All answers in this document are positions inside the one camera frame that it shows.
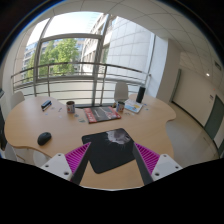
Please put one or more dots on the patterned mug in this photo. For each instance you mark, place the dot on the patterned mug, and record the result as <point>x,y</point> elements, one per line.
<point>70,105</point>
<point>120,106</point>

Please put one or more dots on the red magazine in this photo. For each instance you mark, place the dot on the red magazine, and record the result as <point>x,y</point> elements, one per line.
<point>100,114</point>

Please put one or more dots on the white chair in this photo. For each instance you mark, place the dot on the white chair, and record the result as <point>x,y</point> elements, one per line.
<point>16,99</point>
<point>121,91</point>
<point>27,156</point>

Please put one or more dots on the black cylindrical speaker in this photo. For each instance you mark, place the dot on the black cylindrical speaker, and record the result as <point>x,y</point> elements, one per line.
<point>140,94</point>

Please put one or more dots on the black cat mouse pad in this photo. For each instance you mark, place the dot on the black cat mouse pad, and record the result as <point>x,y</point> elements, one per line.
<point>109,149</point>

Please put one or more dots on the black stapler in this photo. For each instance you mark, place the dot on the black stapler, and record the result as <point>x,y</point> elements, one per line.
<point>46,104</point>

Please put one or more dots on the patterned mug right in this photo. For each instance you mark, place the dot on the patterned mug right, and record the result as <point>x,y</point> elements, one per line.
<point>120,106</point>

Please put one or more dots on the black computer mouse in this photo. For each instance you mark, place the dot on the black computer mouse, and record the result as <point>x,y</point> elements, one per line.
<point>44,138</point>

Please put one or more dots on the patterned mug left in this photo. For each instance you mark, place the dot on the patterned mug left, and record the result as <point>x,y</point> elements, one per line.
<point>70,105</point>

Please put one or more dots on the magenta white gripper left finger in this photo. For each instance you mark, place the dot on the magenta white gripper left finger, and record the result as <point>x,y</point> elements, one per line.
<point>70,166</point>

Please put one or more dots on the metal balcony railing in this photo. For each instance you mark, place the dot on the metal balcony railing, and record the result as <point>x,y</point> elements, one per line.
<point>41,77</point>

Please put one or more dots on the white chair far side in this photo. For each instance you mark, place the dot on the white chair far side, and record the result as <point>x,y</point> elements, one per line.
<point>121,91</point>

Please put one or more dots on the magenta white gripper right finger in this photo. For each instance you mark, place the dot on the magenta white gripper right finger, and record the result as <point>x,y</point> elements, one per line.
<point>153,166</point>

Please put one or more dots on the white chair near left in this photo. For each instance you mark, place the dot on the white chair near left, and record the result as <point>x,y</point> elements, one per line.
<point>27,156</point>

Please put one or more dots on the green door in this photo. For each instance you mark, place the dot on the green door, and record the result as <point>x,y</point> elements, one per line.
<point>215,119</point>

